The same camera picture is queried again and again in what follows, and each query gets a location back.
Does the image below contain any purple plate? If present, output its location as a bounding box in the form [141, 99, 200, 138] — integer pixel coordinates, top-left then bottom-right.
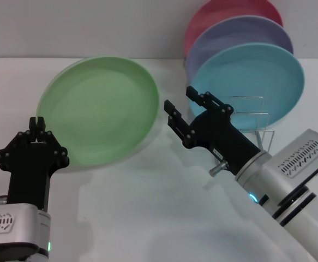
[185, 15, 295, 82]

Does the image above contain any metal wire plate rack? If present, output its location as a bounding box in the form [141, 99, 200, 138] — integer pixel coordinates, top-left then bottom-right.
[227, 95, 275, 153]

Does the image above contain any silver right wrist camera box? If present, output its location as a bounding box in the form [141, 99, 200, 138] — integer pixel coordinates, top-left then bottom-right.
[272, 129, 318, 204]

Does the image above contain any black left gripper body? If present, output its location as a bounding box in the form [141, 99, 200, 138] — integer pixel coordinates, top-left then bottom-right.
[8, 142, 57, 212]

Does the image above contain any red plate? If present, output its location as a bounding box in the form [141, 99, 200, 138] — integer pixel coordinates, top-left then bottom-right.
[184, 0, 284, 59]

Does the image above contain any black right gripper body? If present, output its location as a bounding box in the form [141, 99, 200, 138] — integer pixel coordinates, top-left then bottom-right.
[188, 108, 266, 177]

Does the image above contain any green plate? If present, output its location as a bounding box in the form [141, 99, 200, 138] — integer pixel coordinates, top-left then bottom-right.
[35, 56, 160, 168]

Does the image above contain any light blue plate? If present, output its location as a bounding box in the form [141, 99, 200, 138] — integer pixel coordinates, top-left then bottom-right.
[188, 43, 305, 134]

